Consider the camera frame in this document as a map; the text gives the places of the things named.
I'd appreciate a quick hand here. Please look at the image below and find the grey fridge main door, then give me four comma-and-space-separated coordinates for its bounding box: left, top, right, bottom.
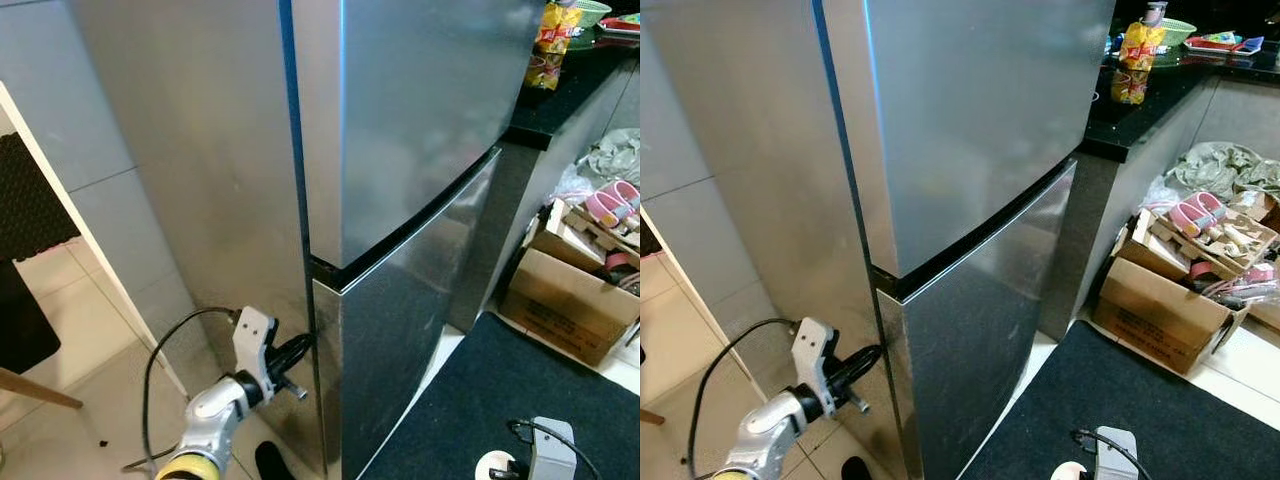
312, 148, 503, 480
875, 158, 1079, 480

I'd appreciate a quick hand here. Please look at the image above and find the grey two-door fridge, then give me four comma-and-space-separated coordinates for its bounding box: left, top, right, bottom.
700, 0, 1118, 480
68, 0, 549, 480

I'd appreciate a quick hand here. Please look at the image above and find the grey fridge freezer door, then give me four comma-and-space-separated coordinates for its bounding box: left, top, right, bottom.
290, 0, 549, 271
862, 0, 1118, 279

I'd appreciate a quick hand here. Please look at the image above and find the black floor mat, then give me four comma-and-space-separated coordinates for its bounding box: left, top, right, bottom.
360, 312, 641, 480
958, 320, 1280, 480

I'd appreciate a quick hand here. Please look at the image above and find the printed brown cardboard box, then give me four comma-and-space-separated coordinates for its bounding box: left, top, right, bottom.
500, 200, 641, 367
1090, 210, 1251, 377

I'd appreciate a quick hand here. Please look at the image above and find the large black foam mat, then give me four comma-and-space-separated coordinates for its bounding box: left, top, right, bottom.
0, 130, 81, 263

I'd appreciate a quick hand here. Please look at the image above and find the grey green crumpled cloth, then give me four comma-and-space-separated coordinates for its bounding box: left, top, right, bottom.
575, 128, 641, 186
1165, 142, 1280, 201

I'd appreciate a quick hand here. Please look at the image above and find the black stone countertop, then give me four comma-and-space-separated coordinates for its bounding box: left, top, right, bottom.
505, 45, 641, 151
1080, 45, 1280, 163

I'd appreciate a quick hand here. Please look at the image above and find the yellow red snack jar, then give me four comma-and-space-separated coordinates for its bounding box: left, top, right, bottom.
1112, 2, 1168, 106
525, 0, 583, 91

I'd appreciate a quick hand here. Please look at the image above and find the red plastic tray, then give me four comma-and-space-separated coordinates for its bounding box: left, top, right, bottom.
598, 14, 641, 43
1185, 30, 1266, 56

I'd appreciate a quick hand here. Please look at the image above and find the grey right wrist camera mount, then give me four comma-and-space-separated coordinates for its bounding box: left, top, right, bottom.
1095, 427, 1139, 480
528, 417, 578, 480

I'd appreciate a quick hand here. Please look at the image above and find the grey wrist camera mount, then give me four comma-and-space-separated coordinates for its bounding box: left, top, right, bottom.
232, 307, 279, 393
528, 417, 578, 480
1095, 427, 1139, 480
793, 318, 839, 401

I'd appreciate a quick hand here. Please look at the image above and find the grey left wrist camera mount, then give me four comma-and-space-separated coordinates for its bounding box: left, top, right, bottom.
793, 318, 839, 401
232, 307, 279, 393

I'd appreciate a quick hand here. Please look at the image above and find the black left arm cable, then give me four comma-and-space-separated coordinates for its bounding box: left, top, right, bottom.
685, 318, 801, 476
120, 307, 241, 476

